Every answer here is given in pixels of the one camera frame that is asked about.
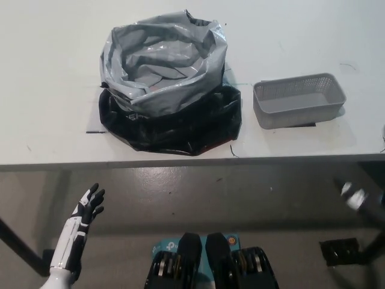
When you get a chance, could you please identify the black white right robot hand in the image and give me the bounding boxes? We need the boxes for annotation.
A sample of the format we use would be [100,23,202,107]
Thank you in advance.
[333,179,371,211]

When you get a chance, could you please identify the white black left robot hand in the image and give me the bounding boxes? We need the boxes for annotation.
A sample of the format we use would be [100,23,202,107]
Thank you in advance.
[49,182,106,269]

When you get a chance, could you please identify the grey perforated rectangular basket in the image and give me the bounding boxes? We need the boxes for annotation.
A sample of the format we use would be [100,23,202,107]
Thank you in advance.
[252,72,347,130]

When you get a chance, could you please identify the grey and black plastic bag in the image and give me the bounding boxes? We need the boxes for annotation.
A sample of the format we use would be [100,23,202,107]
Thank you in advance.
[98,8,243,157]

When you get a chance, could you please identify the black table leg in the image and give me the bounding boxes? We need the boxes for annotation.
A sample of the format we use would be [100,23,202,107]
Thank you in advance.
[0,216,43,276]
[362,222,385,263]

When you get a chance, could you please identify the black flat mat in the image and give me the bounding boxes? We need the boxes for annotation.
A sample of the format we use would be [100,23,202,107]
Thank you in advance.
[285,121,317,128]

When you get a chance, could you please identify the teal printed box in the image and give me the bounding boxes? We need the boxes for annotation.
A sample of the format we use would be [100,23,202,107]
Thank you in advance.
[151,233,241,278]

